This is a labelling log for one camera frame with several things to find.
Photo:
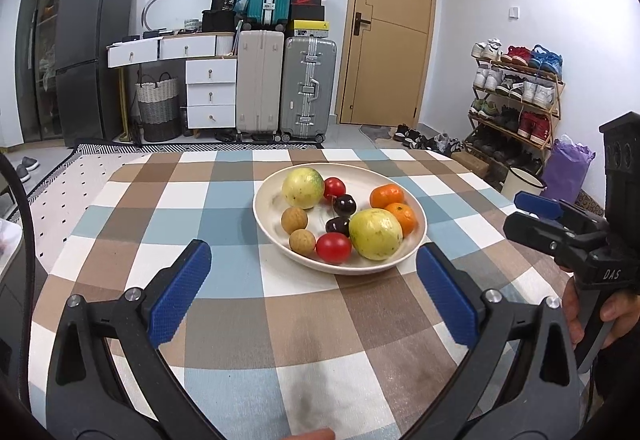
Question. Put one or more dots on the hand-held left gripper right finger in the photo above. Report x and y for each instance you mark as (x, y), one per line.
(447, 295)

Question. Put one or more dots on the beige suitcase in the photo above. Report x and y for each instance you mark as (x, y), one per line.
(259, 84)

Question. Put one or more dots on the silver suitcase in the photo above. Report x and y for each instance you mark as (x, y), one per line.
(307, 89)

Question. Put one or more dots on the pile of dark shoes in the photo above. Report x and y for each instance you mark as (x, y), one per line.
(420, 139)

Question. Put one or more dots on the person's right hand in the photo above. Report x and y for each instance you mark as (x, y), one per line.
(620, 312)

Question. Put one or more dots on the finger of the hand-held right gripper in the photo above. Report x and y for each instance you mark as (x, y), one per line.
(537, 235)
(537, 206)

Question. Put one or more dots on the wooden shoe rack with shoes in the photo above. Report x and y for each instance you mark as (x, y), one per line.
(520, 89)

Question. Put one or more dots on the person's right forearm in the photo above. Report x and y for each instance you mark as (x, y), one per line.
(620, 380)

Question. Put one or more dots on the grey door mat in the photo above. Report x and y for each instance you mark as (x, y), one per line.
(375, 132)

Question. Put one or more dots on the white drawer dresser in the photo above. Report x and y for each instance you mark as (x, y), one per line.
(210, 89)

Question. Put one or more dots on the small red tomato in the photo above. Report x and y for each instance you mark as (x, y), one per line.
(334, 189)

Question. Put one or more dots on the brown patterned mat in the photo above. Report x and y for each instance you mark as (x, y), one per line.
(590, 204)

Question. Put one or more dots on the black bag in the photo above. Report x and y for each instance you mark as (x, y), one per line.
(217, 21)

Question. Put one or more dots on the glass door cabinet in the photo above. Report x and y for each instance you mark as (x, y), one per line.
(35, 44)

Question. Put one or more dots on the woven laundry basket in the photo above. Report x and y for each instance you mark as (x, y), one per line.
(157, 112)

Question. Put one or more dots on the stack of shoe boxes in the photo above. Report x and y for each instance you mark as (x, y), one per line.
(307, 12)

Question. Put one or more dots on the small white basket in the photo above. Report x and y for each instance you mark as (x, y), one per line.
(192, 24)

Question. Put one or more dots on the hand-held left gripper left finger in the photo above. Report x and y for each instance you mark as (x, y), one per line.
(177, 295)

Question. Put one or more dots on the greenish yellow guava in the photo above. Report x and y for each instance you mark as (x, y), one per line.
(302, 188)

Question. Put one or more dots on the brown cardboard box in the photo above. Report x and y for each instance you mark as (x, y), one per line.
(470, 163)

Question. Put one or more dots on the white round plate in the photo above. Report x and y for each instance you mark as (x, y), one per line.
(270, 205)

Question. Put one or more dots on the large red tomato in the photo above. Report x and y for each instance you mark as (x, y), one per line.
(333, 248)

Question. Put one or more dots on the dark cherry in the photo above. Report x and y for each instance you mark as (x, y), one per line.
(344, 205)
(338, 226)

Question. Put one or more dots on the person's left hand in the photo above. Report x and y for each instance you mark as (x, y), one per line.
(315, 435)

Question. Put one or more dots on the arched mirror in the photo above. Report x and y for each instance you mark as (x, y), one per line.
(150, 4)

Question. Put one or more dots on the brown longan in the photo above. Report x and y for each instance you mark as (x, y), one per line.
(294, 221)
(302, 242)

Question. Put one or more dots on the dark grey refrigerator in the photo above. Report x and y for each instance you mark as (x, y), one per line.
(90, 59)

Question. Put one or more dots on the wooden door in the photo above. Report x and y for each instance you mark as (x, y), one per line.
(395, 44)

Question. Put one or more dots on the grey slippers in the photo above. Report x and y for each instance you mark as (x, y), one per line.
(27, 168)

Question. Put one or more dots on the white enamel bucket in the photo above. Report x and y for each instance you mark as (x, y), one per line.
(520, 190)

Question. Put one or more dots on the orange mandarin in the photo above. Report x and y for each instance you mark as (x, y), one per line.
(386, 196)
(404, 218)

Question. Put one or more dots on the purple bag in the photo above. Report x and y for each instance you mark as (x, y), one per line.
(567, 167)

